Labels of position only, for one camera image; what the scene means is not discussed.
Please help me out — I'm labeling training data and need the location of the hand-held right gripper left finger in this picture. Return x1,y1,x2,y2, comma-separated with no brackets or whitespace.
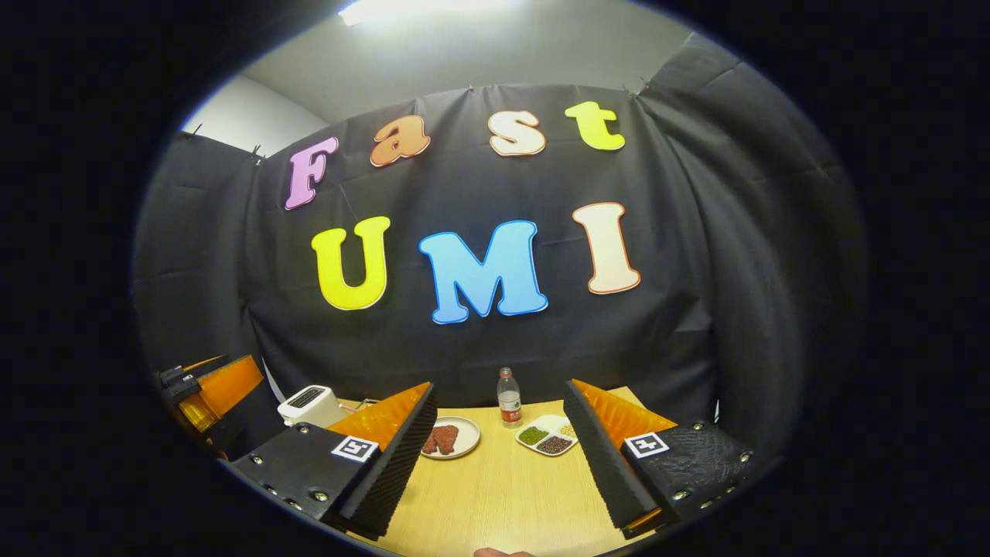
230,381,439,541

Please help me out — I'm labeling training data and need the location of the round white plate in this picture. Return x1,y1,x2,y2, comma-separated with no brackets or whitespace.
420,416,481,460

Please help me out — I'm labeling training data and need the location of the ceiling light panel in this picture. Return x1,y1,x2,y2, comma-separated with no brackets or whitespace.
336,0,497,29

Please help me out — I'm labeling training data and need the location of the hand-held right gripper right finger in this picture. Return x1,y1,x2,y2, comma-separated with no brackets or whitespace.
563,379,755,540

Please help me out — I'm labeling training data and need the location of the clear plastic water bottle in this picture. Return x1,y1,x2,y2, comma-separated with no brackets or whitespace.
497,367,523,429

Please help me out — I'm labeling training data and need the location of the white divided bean dish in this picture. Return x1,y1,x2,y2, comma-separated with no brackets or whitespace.
516,414,579,457

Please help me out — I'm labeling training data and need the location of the white toaster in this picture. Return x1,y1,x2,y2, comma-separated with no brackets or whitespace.
277,384,346,428

